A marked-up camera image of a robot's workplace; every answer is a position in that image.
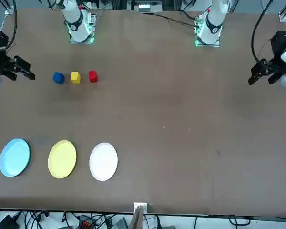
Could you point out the red cube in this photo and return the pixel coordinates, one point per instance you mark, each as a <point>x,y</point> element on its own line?
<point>93,76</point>

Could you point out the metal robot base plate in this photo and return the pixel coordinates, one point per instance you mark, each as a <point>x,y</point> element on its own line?
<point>93,40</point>
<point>217,44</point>

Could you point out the white power strip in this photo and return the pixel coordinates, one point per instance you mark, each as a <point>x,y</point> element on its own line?
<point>146,9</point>

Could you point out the yellow plate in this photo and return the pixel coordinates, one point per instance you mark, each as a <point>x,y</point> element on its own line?
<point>62,159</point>

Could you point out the light blue plate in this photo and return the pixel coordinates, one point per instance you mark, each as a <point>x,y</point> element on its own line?
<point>14,158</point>

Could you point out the black strip orange switches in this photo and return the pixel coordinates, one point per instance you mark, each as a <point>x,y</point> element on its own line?
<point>85,223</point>

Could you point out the aluminium profile post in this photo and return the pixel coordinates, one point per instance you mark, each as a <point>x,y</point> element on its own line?
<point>139,214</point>

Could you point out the yellow cube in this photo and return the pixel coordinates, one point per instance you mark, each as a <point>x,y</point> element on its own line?
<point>75,77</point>

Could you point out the blue cube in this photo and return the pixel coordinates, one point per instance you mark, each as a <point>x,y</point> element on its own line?
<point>58,78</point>

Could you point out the flat black power adapter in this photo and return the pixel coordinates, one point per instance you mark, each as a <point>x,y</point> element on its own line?
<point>8,223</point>

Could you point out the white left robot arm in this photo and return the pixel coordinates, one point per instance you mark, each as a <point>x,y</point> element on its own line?
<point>213,26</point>

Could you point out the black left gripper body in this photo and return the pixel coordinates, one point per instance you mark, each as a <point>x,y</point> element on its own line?
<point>278,44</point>

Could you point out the white plate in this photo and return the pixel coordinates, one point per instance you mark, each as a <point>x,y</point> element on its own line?
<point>103,162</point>

